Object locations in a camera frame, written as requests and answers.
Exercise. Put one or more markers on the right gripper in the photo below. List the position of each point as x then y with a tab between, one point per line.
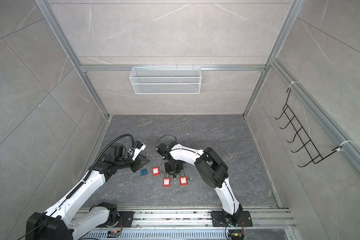
180	168

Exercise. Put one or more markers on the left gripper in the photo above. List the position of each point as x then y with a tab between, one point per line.
137	165

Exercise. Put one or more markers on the blue padlock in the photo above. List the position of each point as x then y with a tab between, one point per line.
144	171

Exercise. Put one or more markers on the red padlock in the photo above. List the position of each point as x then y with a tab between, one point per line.
166	180
183	179
155	169

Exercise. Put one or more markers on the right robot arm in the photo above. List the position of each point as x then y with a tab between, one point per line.
212	170

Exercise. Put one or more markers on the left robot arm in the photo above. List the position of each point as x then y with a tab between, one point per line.
58	222

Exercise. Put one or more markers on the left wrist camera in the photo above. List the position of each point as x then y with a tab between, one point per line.
135	150

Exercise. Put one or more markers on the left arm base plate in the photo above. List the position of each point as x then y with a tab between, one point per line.
123	218

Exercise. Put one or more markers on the aluminium rail front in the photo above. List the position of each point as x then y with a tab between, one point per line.
196	224

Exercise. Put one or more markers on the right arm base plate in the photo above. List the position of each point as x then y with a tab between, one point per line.
240	219

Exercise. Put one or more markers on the white wire mesh basket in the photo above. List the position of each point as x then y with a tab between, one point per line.
166	80

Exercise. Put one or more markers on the black wire hook rack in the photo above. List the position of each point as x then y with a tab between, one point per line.
302	136

